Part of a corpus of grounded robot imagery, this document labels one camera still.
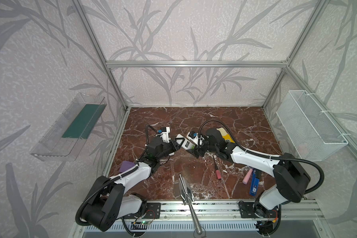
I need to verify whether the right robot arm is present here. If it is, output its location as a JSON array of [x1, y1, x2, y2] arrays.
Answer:
[[186, 129, 325, 216]]

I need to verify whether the white wire wall basket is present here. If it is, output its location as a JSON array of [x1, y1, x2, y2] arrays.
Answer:
[[276, 90, 348, 162]]

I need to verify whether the yellow black work glove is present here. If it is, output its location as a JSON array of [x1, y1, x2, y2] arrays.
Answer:
[[217, 128, 234, 143]]

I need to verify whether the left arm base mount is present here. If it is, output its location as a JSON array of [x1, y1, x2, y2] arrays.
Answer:
[[124, 202, 162, 220]]

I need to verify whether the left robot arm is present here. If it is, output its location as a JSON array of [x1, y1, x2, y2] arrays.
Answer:
[[75, 136, 185, 232]]

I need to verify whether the red white remote control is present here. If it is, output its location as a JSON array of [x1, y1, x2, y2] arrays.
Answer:
[[176, 134, 198, 150]]

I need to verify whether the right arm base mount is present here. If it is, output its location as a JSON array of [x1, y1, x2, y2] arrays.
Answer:
[[238, 201, 279, 220]]

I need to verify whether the pink handled screwdriver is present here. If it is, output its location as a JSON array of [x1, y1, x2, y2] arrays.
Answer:
[[212, 155, 222, 180]]

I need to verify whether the blue lighter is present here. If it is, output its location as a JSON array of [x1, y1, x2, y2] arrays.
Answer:
[[250, 169, 261, 196]]

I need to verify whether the metal trowel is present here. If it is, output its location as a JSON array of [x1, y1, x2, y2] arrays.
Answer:
[[179, 174, 203, 235]]

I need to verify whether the clear plastic wall shelf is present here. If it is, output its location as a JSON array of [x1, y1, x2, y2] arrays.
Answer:
[[30, 93, 107, 162]]

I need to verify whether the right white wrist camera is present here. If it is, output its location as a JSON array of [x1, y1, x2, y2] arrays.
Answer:
[[187, 131, 203, 144]]

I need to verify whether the purple toy shovel pink handle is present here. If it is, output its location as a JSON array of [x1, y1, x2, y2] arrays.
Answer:
[[119, 161, 135, 173]]

